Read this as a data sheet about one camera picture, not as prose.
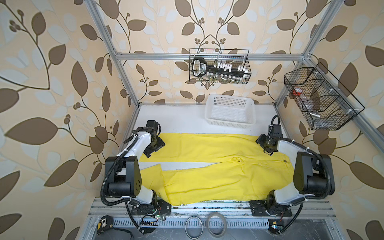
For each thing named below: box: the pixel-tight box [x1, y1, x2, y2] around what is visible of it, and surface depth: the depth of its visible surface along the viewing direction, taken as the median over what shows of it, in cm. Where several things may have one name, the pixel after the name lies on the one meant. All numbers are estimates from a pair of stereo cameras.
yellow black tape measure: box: [96, 215, 114, 235], surface depth 69 cm
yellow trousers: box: [139, 133, 295, 205], surface depth 87 cm
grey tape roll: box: [206, 212, 227, 238], surface depth 67 cm
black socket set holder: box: [192, 57, 249, 77], surface depth 84 cm
